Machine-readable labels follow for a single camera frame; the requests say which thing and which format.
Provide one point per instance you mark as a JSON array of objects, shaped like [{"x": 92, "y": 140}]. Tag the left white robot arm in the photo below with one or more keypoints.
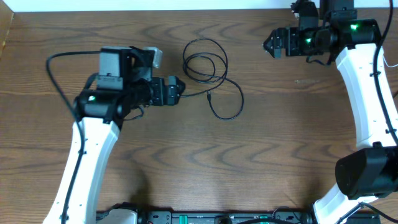
[{"x": 123, "y": 83}]

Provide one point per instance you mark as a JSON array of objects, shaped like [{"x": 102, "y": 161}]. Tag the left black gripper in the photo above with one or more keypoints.
[{"x": 173, "y": 98}]

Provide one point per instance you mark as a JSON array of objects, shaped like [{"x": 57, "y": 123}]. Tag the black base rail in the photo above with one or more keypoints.
[{"x": 133, "y": 213}]

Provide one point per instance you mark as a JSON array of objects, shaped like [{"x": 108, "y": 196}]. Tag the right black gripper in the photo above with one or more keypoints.
[{"x": 276, "y": 35}]

